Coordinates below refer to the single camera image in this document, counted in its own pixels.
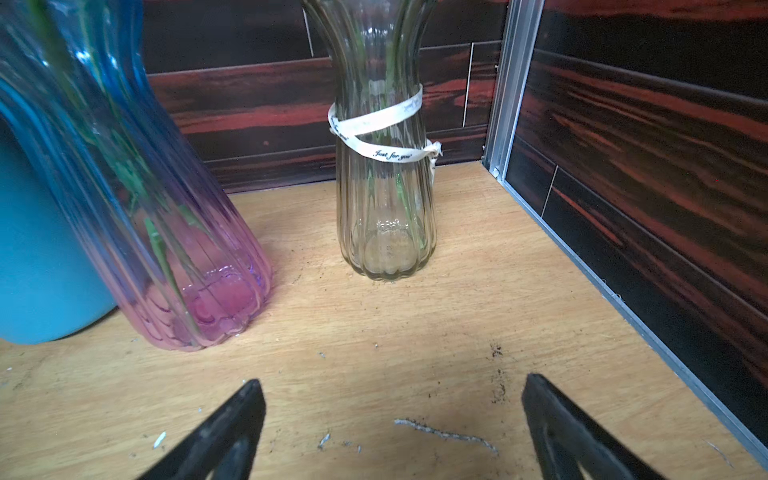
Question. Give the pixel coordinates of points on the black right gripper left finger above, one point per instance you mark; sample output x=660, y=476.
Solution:
x=222, y=447

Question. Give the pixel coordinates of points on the blue pink glass vase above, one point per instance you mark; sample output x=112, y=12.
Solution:
x=180, y=261

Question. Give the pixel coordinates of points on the clear ribbed glass vase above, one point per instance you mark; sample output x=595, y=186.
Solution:
x=384, y=161

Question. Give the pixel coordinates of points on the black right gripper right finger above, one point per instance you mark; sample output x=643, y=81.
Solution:
x=569, y=443

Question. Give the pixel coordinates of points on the teal ceramic vase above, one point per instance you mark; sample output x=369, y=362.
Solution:
x=49, y=288

